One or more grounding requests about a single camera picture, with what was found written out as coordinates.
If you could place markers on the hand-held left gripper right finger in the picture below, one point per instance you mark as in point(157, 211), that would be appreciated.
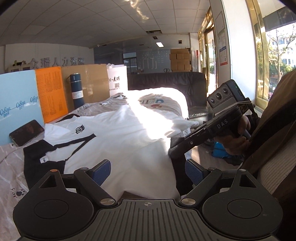
point(194, 174)

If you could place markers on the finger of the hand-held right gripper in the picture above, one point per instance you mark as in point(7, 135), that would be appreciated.
point(179, 149)

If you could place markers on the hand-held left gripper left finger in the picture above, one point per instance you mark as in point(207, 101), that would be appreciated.
point(101, 173)

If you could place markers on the white black-trimmed T-shirt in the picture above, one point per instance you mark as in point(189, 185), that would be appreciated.
point(120, 139)

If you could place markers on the person's right hand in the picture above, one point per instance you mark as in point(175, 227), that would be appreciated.
point(231, 144)

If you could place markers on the blue bag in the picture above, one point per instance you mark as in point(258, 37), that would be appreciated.
point(219, 150)

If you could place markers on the person's brown jacket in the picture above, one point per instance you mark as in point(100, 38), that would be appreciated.
point(277, 111)

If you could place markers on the black leather sofa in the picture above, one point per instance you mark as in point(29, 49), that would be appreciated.
point(166, 80)

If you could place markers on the person's beige sweater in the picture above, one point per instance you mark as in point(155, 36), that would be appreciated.
point(277, 169)

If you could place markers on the stack of cardboard boxes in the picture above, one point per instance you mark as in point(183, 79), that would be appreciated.
point(180, 60)

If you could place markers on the pallet jack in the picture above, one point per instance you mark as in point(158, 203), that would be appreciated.
point(165, 70)

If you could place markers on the white garment with black print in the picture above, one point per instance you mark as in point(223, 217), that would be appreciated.
point(119, 96)

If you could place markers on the dark blue vacuum bottle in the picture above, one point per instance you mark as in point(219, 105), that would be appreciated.
point(76, 92)

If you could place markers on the black smartphone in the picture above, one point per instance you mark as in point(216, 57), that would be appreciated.
point(26, 133)

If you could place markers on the brown cardboard carton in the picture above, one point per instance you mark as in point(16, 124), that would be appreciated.
point(94, 83)

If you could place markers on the white paper bag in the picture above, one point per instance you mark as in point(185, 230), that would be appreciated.
point(118, 81)

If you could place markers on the orange carton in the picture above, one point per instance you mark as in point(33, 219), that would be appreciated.
point(50, 92)

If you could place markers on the ceiling light panel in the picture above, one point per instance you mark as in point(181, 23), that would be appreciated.
point(159, 44)

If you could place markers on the large light blue carton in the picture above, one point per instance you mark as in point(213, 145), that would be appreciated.
point(18, 104)

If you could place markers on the framed wall notice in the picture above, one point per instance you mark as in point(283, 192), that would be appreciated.
point(223, 48)

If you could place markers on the golden door frame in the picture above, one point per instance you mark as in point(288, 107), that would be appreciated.
point(208, 46)

